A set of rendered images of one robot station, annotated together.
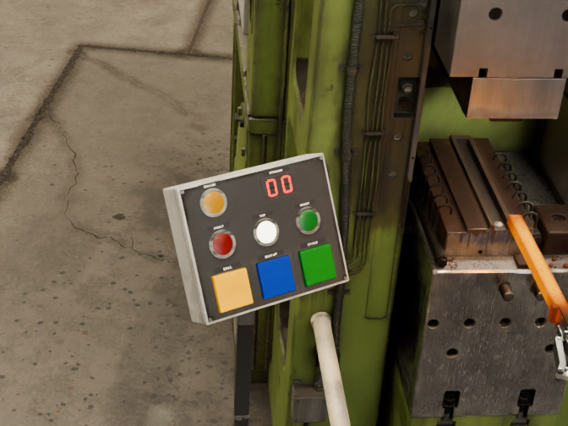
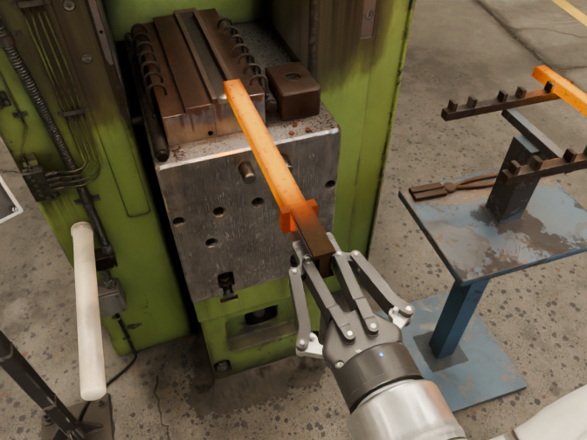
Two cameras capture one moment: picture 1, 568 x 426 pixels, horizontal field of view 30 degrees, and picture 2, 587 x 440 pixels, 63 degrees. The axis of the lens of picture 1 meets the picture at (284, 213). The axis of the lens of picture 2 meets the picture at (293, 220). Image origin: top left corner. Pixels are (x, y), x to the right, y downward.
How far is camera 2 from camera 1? 1.52 m
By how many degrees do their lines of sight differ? 17
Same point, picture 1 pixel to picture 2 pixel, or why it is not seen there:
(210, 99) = not seen: hidden behind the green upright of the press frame
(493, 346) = (252, 227)
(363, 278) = (108, 181)
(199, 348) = (51, 242)
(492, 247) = (222, 125)
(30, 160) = not seen: outside the picture
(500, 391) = (272, 261)
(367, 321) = (132, 219)
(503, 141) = (235, 12)
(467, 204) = (188, 79)
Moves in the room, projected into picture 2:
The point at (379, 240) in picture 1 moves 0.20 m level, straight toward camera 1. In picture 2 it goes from (107, 139) to (90, 202)
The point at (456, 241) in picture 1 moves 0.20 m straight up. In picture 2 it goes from (176, 126) to (155, 22)
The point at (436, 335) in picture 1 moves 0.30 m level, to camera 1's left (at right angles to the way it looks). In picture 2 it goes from (188, 231) to (41, 255)
